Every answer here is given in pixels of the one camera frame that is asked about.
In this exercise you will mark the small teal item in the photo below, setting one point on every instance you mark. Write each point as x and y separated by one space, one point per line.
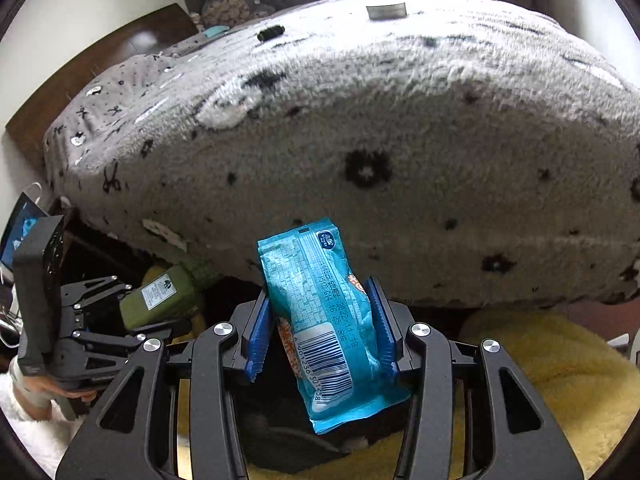
216 31

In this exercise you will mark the grey fleece printed blanket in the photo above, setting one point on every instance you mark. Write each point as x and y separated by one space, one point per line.
400 160

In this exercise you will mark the person's left hand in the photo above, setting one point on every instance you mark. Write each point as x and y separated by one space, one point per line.
45 397

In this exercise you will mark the person's left forearm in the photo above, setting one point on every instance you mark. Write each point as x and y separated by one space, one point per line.
30 435

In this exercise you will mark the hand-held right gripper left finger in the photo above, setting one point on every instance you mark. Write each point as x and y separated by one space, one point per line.
257 332

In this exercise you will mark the dark wooden headboard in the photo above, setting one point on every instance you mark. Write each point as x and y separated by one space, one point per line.
100 65

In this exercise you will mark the grey printed bed sheet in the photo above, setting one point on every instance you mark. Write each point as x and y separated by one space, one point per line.
100 125

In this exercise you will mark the green rectangular box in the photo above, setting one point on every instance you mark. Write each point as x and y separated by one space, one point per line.
160 297

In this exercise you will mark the dark bin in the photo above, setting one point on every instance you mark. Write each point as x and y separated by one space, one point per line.
290 435

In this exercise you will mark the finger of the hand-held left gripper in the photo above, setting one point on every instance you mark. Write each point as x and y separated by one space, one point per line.
115 342
95 287

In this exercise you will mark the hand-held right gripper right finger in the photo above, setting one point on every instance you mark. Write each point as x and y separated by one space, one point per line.
379 320

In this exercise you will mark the screen with blue picture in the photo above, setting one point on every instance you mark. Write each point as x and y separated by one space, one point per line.
20 232

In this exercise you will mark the small black ribbed object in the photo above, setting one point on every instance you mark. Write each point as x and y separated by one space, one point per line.
270 33

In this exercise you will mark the round metal tin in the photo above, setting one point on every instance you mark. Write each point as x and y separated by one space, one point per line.
386 10

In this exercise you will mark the blue snack packet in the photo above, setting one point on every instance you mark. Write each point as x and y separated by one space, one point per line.
325 320

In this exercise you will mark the yellow fleece blanket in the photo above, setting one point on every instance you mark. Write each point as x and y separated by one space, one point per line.
550 390

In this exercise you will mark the brown patterned pillow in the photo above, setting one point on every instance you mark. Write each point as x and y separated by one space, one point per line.
230 6

